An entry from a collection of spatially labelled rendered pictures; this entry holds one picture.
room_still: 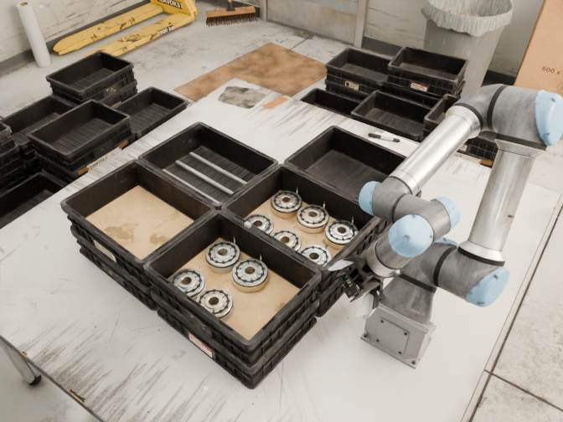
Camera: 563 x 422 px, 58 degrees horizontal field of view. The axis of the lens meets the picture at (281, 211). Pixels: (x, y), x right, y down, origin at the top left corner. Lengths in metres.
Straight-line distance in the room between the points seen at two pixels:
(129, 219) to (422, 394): 1.03
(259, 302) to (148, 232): 0.45
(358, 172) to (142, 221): 0.78
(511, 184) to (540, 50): 2.73
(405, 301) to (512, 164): 0.43
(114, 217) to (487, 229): 1.13
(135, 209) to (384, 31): 3.24
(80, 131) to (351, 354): 1.90
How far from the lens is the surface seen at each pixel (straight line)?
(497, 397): 2.40
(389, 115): 3.06
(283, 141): 2.23
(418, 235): 1.01
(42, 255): 1.91
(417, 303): 1.42
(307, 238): 1.61
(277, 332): 1.37
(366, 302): 1.24
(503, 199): 1.33
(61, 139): 2.84
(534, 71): 4.03
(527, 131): 1.31
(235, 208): 1.62
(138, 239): 1.67
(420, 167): 1.22
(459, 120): 1.33
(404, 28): 4.50
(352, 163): 1.92
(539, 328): 2.67
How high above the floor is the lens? 1.99
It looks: 43 degrees down
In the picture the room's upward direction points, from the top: straight up
